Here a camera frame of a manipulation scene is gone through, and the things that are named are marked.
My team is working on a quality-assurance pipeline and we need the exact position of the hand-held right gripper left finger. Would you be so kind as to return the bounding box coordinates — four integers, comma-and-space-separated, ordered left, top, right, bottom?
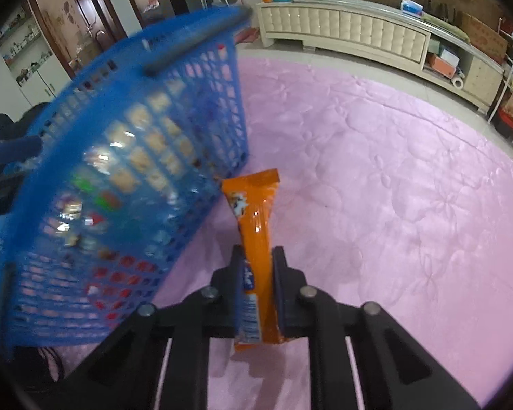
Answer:
66, 245, 245, 410

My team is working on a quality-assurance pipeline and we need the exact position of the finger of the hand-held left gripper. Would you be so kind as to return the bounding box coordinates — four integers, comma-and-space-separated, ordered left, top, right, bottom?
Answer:
0, 173, 25, 219
0, 135, 42, 166

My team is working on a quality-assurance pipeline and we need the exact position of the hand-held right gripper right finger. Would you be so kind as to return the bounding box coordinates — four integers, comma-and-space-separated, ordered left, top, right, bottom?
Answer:
271, 245, 484, 410

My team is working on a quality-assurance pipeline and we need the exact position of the orange snack packet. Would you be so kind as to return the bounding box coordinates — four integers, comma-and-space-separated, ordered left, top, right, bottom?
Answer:
221, 168, 292, 353

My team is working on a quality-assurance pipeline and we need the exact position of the red clear snack packet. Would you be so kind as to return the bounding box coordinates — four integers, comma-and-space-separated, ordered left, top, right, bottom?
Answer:
85, 256, 163, 321

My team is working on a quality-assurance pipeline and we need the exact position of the cracker packet with green ends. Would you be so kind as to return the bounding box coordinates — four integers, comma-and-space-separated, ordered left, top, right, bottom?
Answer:
80, 90, 197, 197

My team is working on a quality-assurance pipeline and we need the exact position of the blue plastic basket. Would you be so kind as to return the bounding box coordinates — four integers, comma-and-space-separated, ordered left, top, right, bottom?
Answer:
0, 4, 252, 351

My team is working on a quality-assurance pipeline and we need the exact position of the pink blanket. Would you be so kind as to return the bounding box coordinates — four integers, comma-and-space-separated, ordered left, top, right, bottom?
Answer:
53, 57, 513, 410

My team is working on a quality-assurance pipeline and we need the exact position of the dark wooden door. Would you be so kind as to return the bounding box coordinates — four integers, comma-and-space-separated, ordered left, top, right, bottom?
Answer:
28, 0, 128, 80

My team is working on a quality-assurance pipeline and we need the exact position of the broom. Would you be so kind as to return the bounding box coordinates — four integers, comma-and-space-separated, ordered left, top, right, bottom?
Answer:
216, 0, 260, 46

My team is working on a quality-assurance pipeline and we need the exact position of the orange box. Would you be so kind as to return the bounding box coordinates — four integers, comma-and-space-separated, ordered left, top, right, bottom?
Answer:
425, 53, 458, 79

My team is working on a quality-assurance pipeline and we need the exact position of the cream TV cabinet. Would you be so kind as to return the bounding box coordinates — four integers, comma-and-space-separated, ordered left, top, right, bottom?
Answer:
256, 0, 506, 114

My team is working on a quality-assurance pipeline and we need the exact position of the green folded cloth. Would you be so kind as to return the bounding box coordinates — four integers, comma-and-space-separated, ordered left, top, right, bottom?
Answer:
421, 13, 471, 44

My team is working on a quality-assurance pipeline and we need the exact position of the blue tissue box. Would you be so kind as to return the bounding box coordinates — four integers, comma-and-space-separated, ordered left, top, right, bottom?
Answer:
401, 0, 425, 18

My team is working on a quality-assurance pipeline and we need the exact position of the row of dark bottles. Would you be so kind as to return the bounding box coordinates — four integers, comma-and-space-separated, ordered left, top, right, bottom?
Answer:
423, 0, 461, 25

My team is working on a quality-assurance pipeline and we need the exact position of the cardboard box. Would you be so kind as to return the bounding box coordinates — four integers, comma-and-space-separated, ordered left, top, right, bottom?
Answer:
462, 13, 509, 63

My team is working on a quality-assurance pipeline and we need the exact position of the white wall shelf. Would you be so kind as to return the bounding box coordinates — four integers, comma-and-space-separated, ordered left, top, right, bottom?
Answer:
0, 6, 57, 100

